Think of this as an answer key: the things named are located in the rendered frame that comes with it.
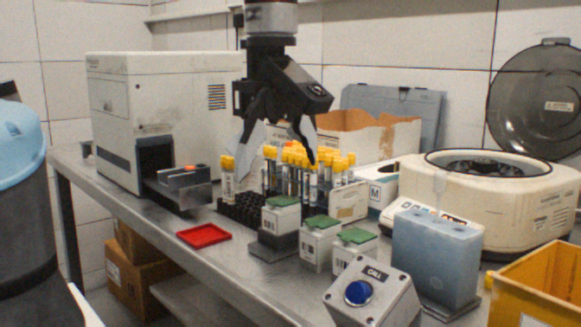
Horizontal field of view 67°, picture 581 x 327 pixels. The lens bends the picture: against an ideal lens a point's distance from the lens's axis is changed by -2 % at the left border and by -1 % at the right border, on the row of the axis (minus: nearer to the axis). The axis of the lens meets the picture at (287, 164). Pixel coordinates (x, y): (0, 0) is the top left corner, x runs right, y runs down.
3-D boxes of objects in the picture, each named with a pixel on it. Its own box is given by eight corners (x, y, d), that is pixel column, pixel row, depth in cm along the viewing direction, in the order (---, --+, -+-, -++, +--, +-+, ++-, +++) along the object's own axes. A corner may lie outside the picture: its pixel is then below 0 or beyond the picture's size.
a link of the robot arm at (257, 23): (309, 4, 61) (264, 0, 56) (309, 39, 63) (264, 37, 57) (274, 9, 67) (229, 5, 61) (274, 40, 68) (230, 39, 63)
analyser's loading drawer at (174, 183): (137, 185, 95) (134, 162, 94) (165, 179, 99) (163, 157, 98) (181, 210, 80) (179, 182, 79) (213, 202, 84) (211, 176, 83)
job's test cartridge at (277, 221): (261, 240, 69) (260, 202, 67) (284, 233, 72) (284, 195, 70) (277, 249, 66) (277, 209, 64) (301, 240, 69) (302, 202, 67)
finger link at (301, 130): (303, 147, 76) (279, 106, 71) (329, 153, 72) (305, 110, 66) (293, 160, 75) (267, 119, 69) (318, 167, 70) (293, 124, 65)
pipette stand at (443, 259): (380, 287, 58) (385, 215, 55) (416, 272, 62) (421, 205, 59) (446, 324, 50) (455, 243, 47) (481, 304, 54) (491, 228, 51)
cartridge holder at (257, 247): (247, 251, 68) (246, 229, 67) (291, 236, 74) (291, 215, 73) (269, 264, 64) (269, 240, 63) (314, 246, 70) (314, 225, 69)
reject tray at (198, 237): (175, 236, 74) (175, 232, 74) (211, 226, 78) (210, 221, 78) (195, 250, 69) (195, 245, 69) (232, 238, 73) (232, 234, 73)
